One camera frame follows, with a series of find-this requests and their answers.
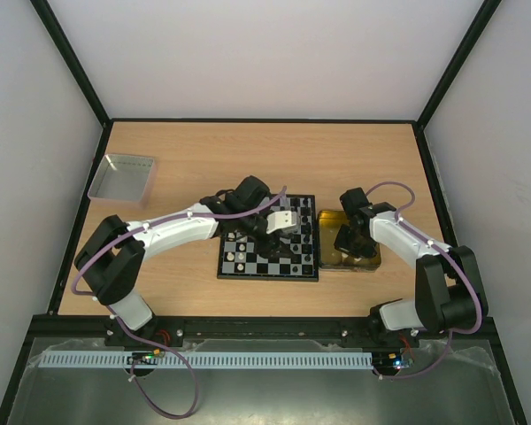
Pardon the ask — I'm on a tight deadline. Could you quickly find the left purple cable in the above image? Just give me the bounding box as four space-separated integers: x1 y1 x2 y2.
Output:
73 185 289 417

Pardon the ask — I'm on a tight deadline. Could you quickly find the gold metal tin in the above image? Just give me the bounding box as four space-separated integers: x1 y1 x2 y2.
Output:
317 210 381 272

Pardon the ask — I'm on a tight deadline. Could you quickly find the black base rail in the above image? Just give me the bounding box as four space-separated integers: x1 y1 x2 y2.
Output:
104 314 492 351

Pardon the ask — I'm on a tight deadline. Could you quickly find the silver metal tray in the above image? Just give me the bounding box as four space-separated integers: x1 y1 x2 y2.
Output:
88 153 157 208

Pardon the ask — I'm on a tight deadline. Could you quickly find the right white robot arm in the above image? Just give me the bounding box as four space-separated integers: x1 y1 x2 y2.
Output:
335 188 488 347

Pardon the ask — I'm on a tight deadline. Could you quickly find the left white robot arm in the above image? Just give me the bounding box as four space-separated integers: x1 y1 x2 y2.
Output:
73 175 299 331

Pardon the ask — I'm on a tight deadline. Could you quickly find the black magnetic chess board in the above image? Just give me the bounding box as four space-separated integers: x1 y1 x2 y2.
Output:
217 195 319 282

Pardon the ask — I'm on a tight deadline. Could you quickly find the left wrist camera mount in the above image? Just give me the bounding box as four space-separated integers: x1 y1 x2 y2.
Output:
266 210 300 235

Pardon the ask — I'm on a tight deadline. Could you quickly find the white slotted cable duct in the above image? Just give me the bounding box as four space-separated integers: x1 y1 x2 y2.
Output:
37 351 373 370

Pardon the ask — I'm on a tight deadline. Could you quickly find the black frame enclosure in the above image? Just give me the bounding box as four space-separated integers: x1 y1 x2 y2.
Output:
0 0 527 424

